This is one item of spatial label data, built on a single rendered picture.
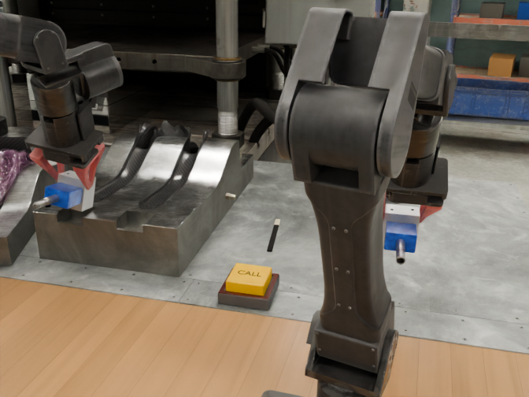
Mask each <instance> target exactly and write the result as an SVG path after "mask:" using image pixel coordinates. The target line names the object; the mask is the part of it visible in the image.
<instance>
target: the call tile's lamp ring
mask: <svg viewBox="0 0 529 397"><path fill-rule="evenodd" d="M232 269H233V268H232ZM231 271H232V270H231ZM231 271H230V273H231ZM230 273H229V274H228V277H229V275H230ZM278 275H279V274H278V273H273V274H272V276H274V277H273V278H272V281H271V283H270V285H269V287H268V290H267V292H266V294H265V296H262V295H251V294H245V293H239V292H233V291H225V290H224V289H225V288H226V280H227V279H226V280H225V281H224V283H223V285H222V287H221V288H220V290H219V292H218V293H223V294H229V295H239V296H245V297H250V298H257V299H267V300H268V299H269V296H270V294H271V293H272V289H273V287H274V285H275V283H276V280H277V278H278ZM228 277H227V278H228Z"/></svg>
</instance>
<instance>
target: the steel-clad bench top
mask: <svg viewBox="0 0 529 397"><path fill-rule="evenodd" d="M276 219H280V223H279V228H278V232H277V235H276V240H275V243H274V247H273V250H272V252H267V249H268V244H269V240H270V238H271V234H272V230H273V227H274V224H275V220H276ZM236 263H241V264H247V265H259V266H266V267H271V268H272V273H278V274H279V286H278V288H277V290H276V293H275V296H274V298H273V300H272V304H271V306H270V308H269V310H268V311H267V310H256V309H250V308H245V307H240V306H229V305H224V304H219V303H218V292H219V290H220V288H221V287H222V285H223V283H224V281H225V280H226V278H227V277H228V274H229V273H230V271H231V269H232V268H234V267H235V264H236ZM383 271H384V277H385V281H386V285H387V290H388V291H389V292H390V296H391V301H394V329H395V330H398V335H399V336H406V337H412V338H417V339H427V340H433V341H439V342H444V343H454V344H460V345H465V346H471V347H481V348H486V349H492V350H498V351H508V352H513V353H519V354H529V210H528V208H527V206H526V204H525V202H524V200H523V198H522V196H521V194H520V192H519V190H518V188H517V186H516V184H510V183H501V182H492V181H482V180H466V179H457V178H448V194H447V197H446V199H445V200H444V203H443V206H442V209H441V210H439V211H438V212H436V213H433V214H432V215H430V216H429V217H426V218H425V219H424V220H423V221H422V222H421V223H419V228H418V234H417V241H416V250H415V253H409V252H405V263H404V264H403V265H399V264H398V263H397V262H396V251H395V250H384V246H383ZM0 277H3V278H9V279H14V280H24V281H30V282H36V283H41V284H51V285H57V286H62V287H68V288H78V289H83V290H89V291H100V292H105V293H110V294H116V295H126V296H132V297H138V298H143V299H153V300H159V301H165V302H174V303H180V304H186V305H192V306H201V307H207V308H213V309H218V310H229V311H234V312H240V313H245V314H256V315H261V316H266V317H277V318H282V319H288V320H294V321H304V322H309V323H311V321H312V319H313V314H314V313H315V312H316V311H317V310H320V309H321V307H322V305H323V302H324V274H323V266H322V258H321V251H320V237H319V231H318V226H317V223H316V217H315V213H314V210H313V206H312V203H311V202H310V200H309V198H308V196H307V194H306V193H305V185H304V182H301V181H296V180H294V174H293V168H292V164H288V163H279V162H270V161H253V179H252V180H251V181H250V182H249V184H248V185H247V186H246V188H245V189H244V191H243V192H242V194H241V195H240V196H239V197H238V199H237V200H236V201H235V203H234V204H233V206H232V207H231V208H230V209H229V211H228V212H227V213H226V215H225V216H224V218H223V219H222V221H221V222H220V223H219V224H218V225H217V227H216V228H215V230H214V231H213V233H212V234H211V236H210V237H209V238H208V239H207V240H206V242H205V243H204V245H203V246H202V248H201V249H200V250H199V252H198V253H197V254H196V255H195V257H194V258H193V260H192V261H191V263H190V264H189V265H188V267H186V269H185V270H184V271H183V273H182V275H181V276H180V277H175V276H164V275H158V274H152V273H141V272H136V271H129V270H123V269H112V268H106V267H101V266H94V265H84V264H77V263H71V262H60V261H55V260H49V259H42V258H40V257H39V248H38V243H37V237H36V232H35V233H34V235H33V236H32V237H31V238H30V240H29V241H28V243H27V245H26V246H25V247H24V249H23V250H22V251H21V253H20V254H19V256H18V257H17V259H16V261H15V262H14V263H13V264H12V265H8V266H0Z"/></svg>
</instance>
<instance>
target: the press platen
mask: <svg viewBox="0 0 529 397"><path fill-rule="evenodd" d="M54 23H55V24H57V25H58V26H59V27H60V28H61V29H62V31H63V32H64V33H65V37H66V41H67V46H66V50H71V49H73V48H76V47H78V46H82V45H85V44H88V43H92V42H94V41H98V42H101V43H108V44H110V45H111V47H112V49H113V54H114V56H115V58H116V59H117V60H118V62H119V64H120V67H121V68H122V69H145V70H159V71H173V72H194V73H197V74H201V75H203V76H209V77H211V78H212V79H214V80H216V81H220V82H235V81H239V80H242V79H243V78H244V77H245V76H246V60H247V59H248V58H251V57H252V56H254V55H255V54H258V53H267V54H272V55H273V56H274V57H275V59H276V61H277V63H278V65H279V67H280V69H281V71H282V73H283V74H284V75H285V71H284V65H283V63H282V61H281V58H280V56H281V57H282V59H283V58H284V52H283V51H282V50H284V47H283V45H270V44H265V31H259V30H239V29H238V42H239V56H238V57H237V58H217V57H216V29H215V28H181V27H162V26H142V25H122V24H84V23H64V22H54ZM277 52H278V53H279V54H280V56H279V55H278V54H277Z"/></svg>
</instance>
